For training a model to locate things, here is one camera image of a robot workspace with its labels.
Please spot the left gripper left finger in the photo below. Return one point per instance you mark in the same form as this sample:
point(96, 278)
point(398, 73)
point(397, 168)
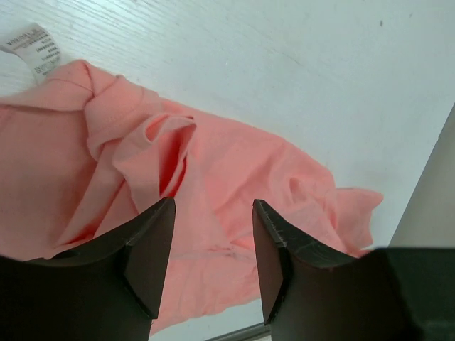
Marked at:
point(108, 288)

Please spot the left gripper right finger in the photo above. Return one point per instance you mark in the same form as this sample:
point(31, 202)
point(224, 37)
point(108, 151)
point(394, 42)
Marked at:
point(310, 291)

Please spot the pink t shirt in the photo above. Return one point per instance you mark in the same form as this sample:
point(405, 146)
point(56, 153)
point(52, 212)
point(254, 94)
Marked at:
point(87, 151)

